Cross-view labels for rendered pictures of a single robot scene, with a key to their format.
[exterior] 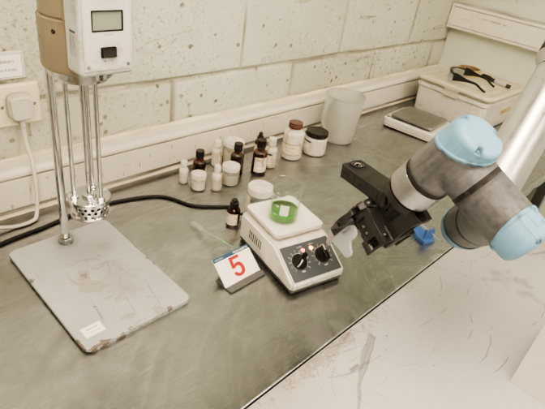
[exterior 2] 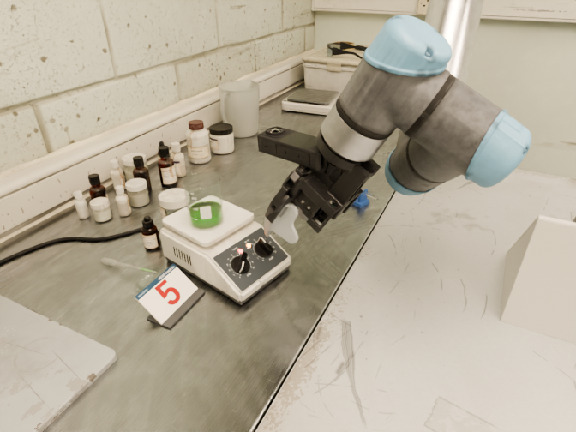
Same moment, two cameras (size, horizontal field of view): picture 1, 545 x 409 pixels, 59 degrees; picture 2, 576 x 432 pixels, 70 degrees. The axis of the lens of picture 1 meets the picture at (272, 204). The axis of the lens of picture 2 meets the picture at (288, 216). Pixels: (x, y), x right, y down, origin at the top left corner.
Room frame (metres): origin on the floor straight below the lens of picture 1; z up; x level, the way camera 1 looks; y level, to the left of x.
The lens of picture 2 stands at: (0.21, -0.02, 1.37)
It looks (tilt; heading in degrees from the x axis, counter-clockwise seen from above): 31 degrees down; 347
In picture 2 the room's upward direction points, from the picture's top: straight up
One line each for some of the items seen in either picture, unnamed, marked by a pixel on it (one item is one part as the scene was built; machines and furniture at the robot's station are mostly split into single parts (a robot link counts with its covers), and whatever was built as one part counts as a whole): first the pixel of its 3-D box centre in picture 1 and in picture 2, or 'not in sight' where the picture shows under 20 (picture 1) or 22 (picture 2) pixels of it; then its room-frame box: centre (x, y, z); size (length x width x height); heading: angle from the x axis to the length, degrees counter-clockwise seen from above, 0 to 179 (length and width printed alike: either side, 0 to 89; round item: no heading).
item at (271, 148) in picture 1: (271, 152); (177, 159); (1.22, 0.03, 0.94); 0.03 x 0.03 x 0.09
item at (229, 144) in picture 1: (233, 151); (135, 169); (1.20, 0.13, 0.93); 0.06 x 0.06 x 0.07
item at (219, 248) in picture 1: (225, 251); (151, 279); (0.79, 0.08, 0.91); 0.06 x 0.06 x 0.02
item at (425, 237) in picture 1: (418, 226); (349, 191); (1.00, -0.35, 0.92); 0.10 x 0.03 x 0.04; 30
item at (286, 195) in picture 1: (284, 200); (203, 201); (0.83, -0.02, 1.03); 0.07 x 0.06 x 0.08; 42
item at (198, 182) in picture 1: (198, 180); (101, 209); (1.03, 0.19, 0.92); 0.04 x 0.04 x 0.04
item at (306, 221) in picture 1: (285, 215); (208, 219); (0.84, -0.03, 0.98); 0.12 x 0.12 x 0.01; 38
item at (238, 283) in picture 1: (238, 267); (171, 294); (0.73, 0.04, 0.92); 0.09 x 0.06 x 0.04; 141
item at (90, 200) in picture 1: (86, 144); not in sight; (0.67, 0.30, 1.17); 0.07 x 0.07 x 0.25
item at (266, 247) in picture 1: (288, 239); (220, 244); (0.82, -0.04, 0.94); 0.22 x 0.13 x 0.08; 38
